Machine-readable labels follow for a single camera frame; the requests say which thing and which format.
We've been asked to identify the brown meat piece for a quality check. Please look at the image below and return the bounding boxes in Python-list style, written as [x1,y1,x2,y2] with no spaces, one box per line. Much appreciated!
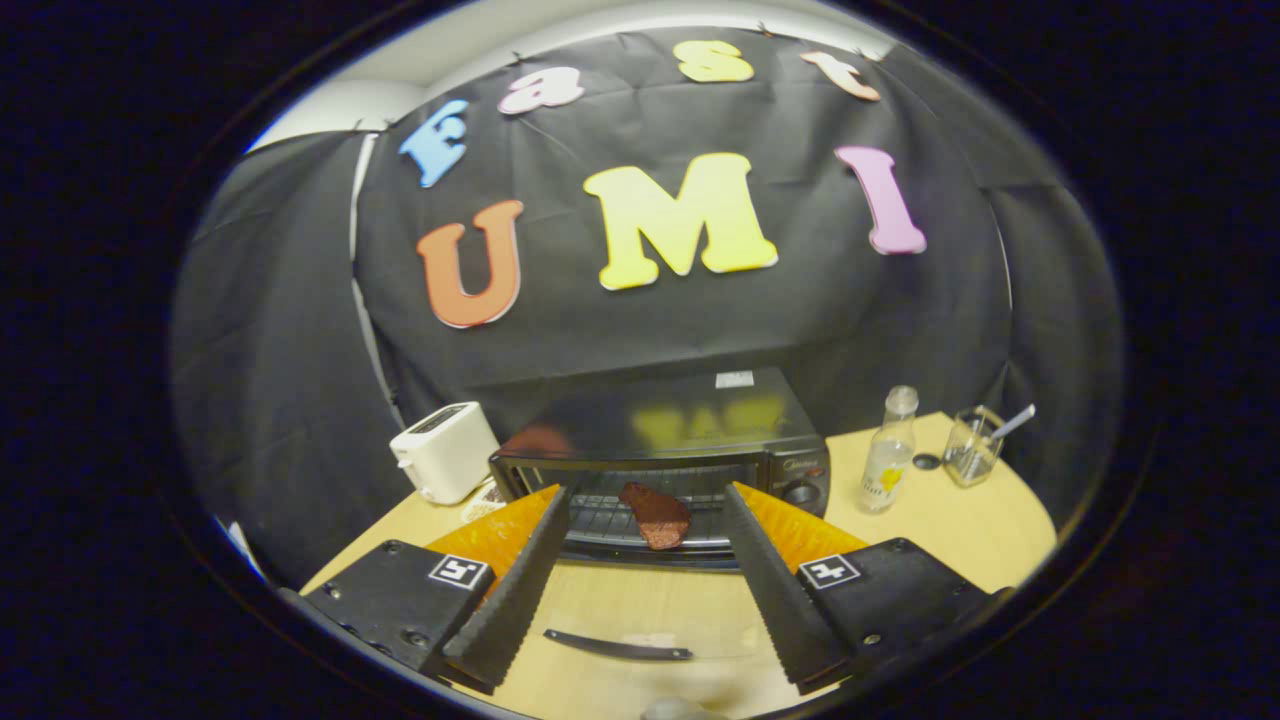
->
[618,482,692,551]

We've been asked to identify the white divided dish with beans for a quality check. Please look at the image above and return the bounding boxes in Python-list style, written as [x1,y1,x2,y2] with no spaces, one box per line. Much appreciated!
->
[462,480,507,524]

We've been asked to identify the metal spoon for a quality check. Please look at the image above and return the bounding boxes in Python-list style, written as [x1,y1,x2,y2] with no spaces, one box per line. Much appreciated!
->
[960,404,1037,471]

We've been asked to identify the clear glass bottle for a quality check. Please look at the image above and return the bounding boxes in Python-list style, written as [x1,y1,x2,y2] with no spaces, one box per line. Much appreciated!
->
[860,386,919,515]

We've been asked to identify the black electric oven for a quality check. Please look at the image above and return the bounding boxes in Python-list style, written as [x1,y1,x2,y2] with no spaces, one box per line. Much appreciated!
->
[488,367,833,666]

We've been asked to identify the white toaster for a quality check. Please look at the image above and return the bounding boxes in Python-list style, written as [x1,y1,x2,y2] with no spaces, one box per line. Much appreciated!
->
[389,401,501,506]

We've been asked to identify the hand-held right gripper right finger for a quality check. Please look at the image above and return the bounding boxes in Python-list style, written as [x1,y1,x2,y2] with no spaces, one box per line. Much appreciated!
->
[720,481,1003,697]

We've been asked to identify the black backdrop cloth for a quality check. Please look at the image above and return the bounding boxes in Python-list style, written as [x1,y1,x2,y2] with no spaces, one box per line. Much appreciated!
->
[170,28,1126,591]

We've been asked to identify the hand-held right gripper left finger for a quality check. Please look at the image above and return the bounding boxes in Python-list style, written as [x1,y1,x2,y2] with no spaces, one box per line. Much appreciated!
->
[298,484,578,697]

